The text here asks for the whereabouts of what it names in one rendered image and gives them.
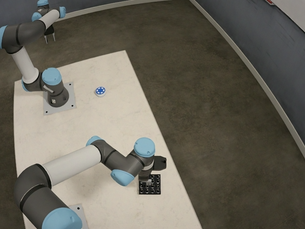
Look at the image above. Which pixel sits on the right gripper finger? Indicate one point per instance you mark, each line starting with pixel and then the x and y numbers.
pixel 147 182

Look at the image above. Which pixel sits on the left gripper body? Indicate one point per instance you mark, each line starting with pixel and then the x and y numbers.
pixel 49 30

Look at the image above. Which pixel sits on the black knob panel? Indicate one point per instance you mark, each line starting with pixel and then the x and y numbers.
pixel 154 188

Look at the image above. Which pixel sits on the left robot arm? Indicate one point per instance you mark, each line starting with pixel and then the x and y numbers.
pixel 13 38

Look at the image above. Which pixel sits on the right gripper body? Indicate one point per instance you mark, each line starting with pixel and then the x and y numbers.
pixel 158 164

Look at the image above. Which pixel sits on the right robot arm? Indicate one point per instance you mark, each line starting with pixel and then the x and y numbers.
pixel 33 188

